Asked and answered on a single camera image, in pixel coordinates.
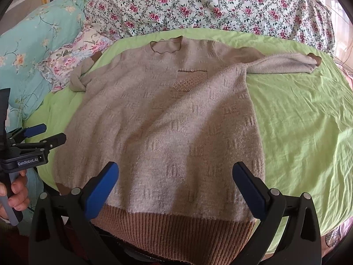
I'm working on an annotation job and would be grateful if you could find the beige knit sweater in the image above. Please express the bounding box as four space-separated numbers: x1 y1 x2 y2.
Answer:
52 36 320 264

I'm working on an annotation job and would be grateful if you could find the person's left hand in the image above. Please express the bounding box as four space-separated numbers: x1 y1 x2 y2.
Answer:
0 170 30 220

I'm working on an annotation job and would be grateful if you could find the pastel floral pillow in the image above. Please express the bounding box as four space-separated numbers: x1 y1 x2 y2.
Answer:
38 24 115 92

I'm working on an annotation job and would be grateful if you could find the teal floral blanket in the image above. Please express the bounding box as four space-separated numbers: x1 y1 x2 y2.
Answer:
0 0 99 210

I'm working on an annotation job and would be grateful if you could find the green bed sheet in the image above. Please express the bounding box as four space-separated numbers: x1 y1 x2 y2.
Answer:
24 27 353 254

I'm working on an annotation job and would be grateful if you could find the pink floral white quilt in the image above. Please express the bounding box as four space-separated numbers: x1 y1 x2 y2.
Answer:
84 0 335 55

